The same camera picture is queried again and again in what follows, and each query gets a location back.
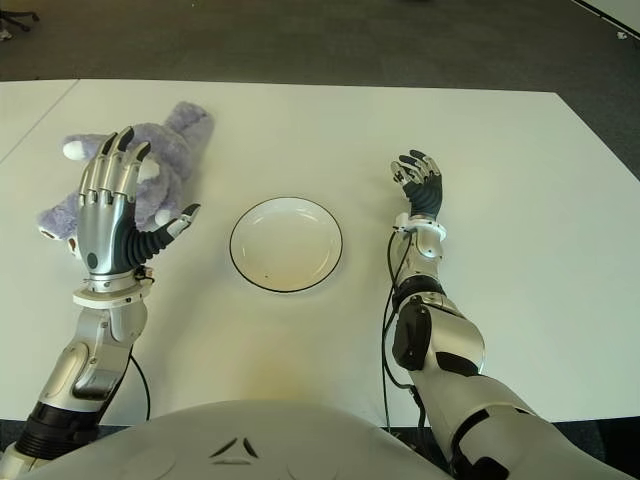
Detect left robot hand black silver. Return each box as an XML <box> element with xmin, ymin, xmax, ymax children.
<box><xmin>77</xmin><ymin>125</ymin><xmax>202</xmax><ymax>291</ymax></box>

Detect right robot hand black silver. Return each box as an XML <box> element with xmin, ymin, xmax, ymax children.
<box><xmin>389</xmin><ymin>149</ymin><xmax>445</xmax><ymax>221</ymax></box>

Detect purple plush elephant doll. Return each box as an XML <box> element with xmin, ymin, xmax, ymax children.
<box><xmin>38</xmin><ymin>101</ymin><xmax>216</xmax><ymax>259</ymax></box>

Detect white plate black rim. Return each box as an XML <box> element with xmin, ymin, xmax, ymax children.
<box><xmin>229</xmin><ymin>197</ymin><xmax>345</xmax><ymax>295</ymax></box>

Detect black office chair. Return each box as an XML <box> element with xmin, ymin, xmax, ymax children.
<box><xmin>0</xmin><ymin>9</ymin><xmax>40</xmax><ymax>32</ymax></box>

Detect grey robot torso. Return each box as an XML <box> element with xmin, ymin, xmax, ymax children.
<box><xmin>29</xmin><ymin>398</ymin><xmax>454</xmax><ymax>480</ymax></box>

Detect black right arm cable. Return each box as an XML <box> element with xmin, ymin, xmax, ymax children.
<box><xmin>382</xmin><ymin>229</ymin><xmax>426</xmax><ymax>429</ymax></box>

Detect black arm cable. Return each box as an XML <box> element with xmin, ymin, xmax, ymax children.
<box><xmin>382</xmin><ymin>229</ymin><xmax>426</xmax><ymax>429</ymax></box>
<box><xmin>127</xmin><ymin>344</ymin><xmax>152</xmax><ymax>421</ymax></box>

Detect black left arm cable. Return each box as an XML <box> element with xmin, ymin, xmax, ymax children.
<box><xmin>127</xmin><ymin>344</ymin><xmax>152</xmax><ymax>421</ymax></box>

